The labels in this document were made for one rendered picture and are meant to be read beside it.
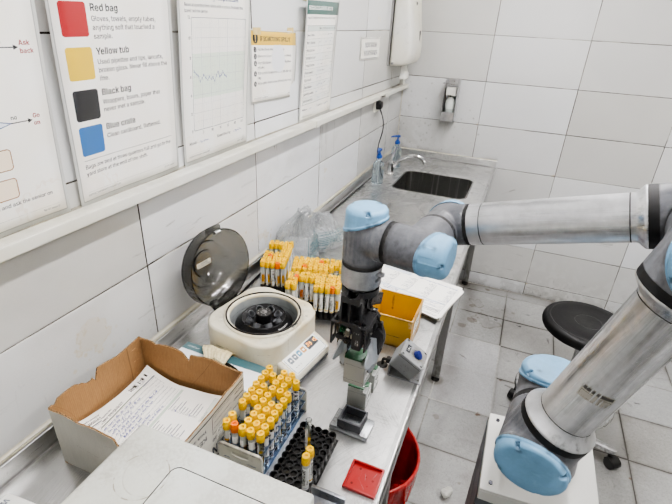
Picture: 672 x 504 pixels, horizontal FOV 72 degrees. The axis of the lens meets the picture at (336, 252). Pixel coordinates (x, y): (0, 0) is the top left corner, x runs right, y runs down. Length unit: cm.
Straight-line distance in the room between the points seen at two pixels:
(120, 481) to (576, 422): 63
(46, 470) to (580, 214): 108
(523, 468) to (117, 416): 79
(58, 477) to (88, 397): 15
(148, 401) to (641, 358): 92
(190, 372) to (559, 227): 81
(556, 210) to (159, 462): 68
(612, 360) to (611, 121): 256
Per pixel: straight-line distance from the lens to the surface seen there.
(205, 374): 109
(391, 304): 142
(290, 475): 100
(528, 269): 348
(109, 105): 106
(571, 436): 82
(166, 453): 70
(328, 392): 119
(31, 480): 116
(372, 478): 103
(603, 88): 317
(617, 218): 79
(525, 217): 80
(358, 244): 77
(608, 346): 73
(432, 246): 73
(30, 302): 104
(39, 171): 98
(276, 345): 115
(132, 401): 114
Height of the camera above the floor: 170
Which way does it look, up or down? 27 degrees down
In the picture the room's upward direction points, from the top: 3 degrees clockwise
